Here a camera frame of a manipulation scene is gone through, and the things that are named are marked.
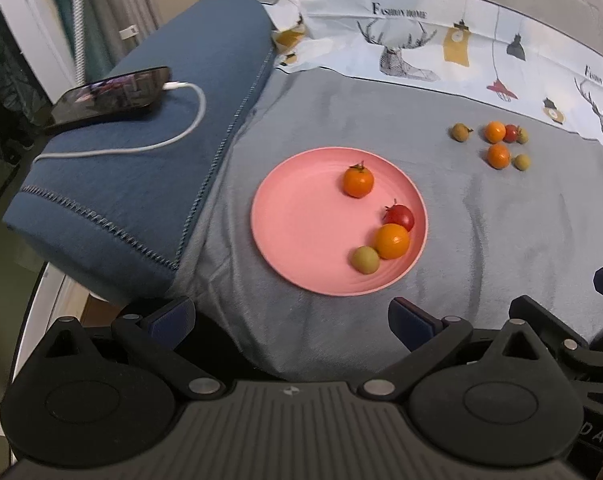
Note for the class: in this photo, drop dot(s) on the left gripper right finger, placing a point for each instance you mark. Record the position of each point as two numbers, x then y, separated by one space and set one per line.
432 344

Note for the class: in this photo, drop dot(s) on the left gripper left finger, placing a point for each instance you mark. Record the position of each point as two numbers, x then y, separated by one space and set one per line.
151 329

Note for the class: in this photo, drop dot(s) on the yellow-green longan bottom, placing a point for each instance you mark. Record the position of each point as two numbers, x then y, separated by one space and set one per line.
365 260

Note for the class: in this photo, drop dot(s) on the yellow-green longan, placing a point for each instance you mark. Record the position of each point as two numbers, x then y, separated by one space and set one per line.
522 162
521 135
365 260

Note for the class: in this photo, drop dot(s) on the orange tomato with stem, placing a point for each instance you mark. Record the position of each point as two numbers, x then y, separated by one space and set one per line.
358 181

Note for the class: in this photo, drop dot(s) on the orange tomato on plate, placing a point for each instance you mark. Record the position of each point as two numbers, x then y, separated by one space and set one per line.
391 241

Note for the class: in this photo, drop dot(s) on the red cherry tomato on plate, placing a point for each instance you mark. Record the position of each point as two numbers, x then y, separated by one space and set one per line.
401 215

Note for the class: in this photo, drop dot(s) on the pink round plate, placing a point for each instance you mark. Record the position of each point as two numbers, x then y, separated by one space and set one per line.
306 227

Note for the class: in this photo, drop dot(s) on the red cherry tomato in pile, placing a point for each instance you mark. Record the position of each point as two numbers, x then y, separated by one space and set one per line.
510 133

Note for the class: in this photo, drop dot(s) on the orange tomato top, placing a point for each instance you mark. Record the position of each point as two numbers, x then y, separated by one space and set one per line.
494 132

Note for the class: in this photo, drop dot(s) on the grey printed sofa cover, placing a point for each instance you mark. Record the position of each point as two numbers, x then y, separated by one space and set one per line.
392 77

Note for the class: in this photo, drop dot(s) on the black smartphone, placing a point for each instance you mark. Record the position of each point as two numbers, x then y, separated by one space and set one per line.
114 98

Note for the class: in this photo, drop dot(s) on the grey curtain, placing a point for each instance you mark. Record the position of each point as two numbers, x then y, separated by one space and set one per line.
111 30

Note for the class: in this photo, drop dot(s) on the white door frame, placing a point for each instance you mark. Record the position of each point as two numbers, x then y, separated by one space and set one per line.
37 29

